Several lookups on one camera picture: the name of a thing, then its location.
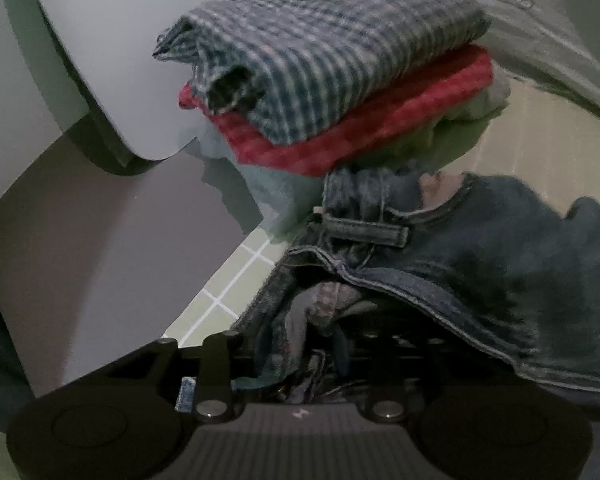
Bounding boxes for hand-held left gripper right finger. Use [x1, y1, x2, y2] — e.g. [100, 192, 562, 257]
[352, 327, 501, 420]

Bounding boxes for red checked folded garment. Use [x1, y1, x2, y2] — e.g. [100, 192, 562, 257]
[177, 45, 496, 178]

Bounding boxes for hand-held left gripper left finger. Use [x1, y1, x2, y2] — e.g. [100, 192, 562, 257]
[67, 332, 242, 422]

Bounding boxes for carrot printed pale blue sheet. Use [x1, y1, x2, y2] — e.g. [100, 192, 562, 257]
[295, 0, 600, 126]

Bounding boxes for blue plaid folded shirt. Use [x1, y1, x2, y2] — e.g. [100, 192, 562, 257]
[152, 0, 493, 146]

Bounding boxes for pale grey folded garment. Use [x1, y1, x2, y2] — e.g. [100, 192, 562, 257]
[480, 67, 512, 116]

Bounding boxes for light blue folded garment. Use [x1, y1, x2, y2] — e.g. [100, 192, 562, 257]
[200, 130, 331, 241]

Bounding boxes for blue denim jeans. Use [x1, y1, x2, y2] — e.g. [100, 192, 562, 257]
[230, 167, 600, 406]

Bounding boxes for light green folded garment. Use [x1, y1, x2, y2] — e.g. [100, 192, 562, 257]
[330, 95, 508, 173]

